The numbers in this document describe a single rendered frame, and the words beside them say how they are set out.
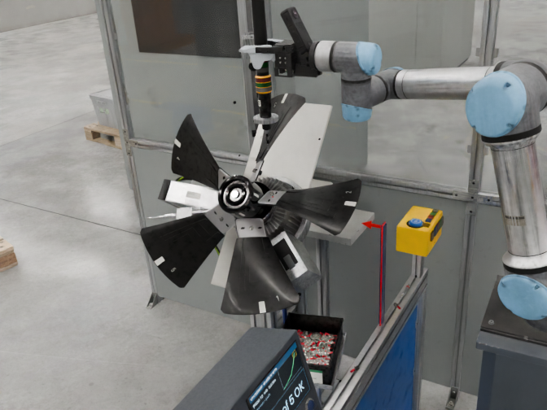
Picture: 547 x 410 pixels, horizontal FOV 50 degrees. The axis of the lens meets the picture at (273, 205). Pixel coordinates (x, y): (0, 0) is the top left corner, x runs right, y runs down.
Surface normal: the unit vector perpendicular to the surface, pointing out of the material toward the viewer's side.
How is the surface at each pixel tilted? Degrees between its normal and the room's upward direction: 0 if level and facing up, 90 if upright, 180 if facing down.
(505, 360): 90
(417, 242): 90
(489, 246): 90
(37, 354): 0
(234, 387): 15
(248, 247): 45
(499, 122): 85
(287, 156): 50
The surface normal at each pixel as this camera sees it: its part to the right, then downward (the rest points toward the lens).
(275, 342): -0.29, -0.91
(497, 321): -0.08, -0.88
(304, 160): -0.43, -0.27
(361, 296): -0.50, 0.40
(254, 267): 0.25, -0.40
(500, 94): -0.74, 0.25
